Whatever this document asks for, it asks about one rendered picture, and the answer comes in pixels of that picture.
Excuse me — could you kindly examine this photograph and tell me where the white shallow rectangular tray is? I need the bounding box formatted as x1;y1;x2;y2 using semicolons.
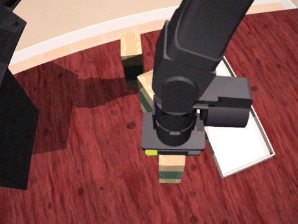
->
205;56;275;179

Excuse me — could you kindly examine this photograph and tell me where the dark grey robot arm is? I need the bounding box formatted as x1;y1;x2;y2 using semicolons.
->
152;0;254;131

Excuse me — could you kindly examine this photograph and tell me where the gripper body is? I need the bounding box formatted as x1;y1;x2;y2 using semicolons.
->
141;112;205;155

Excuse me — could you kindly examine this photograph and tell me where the tan box with green band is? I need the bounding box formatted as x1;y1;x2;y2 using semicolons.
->
159;155;185;183
137;70;154;113
120;31;144;90

